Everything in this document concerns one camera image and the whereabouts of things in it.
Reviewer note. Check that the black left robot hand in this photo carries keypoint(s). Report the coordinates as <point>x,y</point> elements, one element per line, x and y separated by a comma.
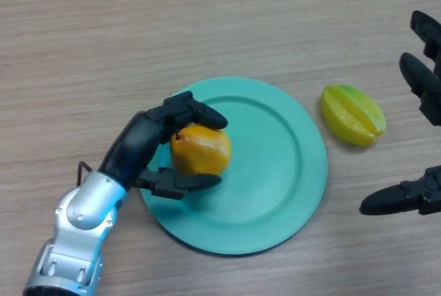
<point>134,144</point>

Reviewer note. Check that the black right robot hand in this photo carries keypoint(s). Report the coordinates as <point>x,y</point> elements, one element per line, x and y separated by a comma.
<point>386,201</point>

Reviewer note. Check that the yellow orange pear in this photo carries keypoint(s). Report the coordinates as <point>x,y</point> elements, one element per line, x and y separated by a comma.
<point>201,151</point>

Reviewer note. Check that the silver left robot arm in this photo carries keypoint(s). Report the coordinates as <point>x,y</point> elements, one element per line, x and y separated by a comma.
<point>82,213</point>

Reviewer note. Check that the yellow green starfruit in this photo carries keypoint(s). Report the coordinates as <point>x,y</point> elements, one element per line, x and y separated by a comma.
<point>353,117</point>

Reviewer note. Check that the green round plate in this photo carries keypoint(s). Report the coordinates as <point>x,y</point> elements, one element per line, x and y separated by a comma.
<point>268,179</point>

